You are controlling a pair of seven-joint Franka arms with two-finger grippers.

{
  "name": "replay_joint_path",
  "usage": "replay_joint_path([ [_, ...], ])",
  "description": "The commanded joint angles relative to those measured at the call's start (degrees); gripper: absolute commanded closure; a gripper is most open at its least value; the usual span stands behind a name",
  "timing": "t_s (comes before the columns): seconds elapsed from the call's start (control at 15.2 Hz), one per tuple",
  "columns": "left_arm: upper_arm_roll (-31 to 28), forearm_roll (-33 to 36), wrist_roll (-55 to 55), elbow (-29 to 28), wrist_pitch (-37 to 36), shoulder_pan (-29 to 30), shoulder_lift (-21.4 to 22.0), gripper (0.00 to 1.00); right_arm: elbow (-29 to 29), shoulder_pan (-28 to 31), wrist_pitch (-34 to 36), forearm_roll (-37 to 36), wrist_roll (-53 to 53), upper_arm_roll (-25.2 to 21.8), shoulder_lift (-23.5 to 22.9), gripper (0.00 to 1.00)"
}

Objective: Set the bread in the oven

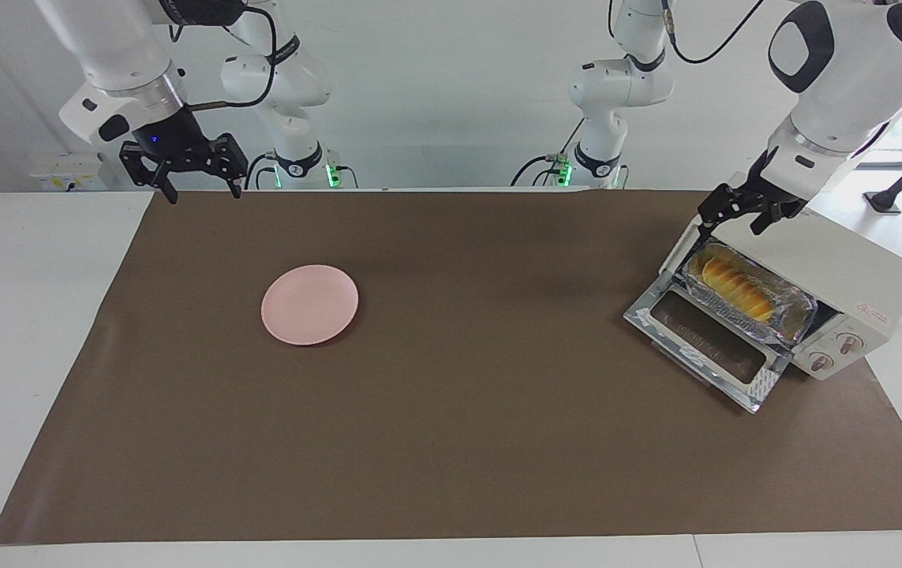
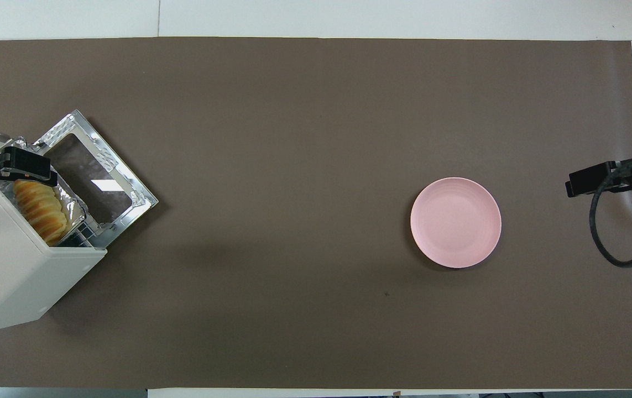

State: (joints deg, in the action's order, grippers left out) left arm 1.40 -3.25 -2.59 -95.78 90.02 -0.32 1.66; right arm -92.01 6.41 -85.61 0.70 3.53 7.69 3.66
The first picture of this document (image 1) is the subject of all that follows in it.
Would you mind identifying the sliced yellow bread loaf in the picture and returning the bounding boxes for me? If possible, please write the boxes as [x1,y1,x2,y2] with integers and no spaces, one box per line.
[701,254,777,323]

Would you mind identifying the aluminium foil tray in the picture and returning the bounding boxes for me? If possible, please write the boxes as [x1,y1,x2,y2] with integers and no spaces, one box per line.
[681,241,818,349]

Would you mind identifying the glass oven door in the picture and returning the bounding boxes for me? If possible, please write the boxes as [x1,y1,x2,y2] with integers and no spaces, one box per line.
[624,282,792,414]

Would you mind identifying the cream toaster oven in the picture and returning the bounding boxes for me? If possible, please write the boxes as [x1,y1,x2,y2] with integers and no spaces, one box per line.
[624,207,902,414]

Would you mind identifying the white power strip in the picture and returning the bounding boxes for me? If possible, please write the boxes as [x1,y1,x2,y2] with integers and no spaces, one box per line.
[31,152,109,191]

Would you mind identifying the pink round plate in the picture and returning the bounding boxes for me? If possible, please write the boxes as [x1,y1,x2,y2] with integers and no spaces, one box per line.
[261,264,360,346]

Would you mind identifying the brown table mat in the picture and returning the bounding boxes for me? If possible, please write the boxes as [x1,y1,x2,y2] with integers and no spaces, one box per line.
[0,189,902,545]

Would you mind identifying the black base cable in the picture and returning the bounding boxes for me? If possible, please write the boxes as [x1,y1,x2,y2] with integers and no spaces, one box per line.
[249,152,282,191]
[509,118,587,189]

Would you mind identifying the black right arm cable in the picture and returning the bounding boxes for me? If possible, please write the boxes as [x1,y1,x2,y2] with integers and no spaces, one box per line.
[170,4,279,112]

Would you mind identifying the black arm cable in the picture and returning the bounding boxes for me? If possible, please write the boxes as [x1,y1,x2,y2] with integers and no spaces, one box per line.
[170,4,279,112]
[658,0,898,159]

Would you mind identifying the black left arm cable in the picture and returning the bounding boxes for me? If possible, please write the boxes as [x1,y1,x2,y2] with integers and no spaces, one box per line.
[658,0,898,159]

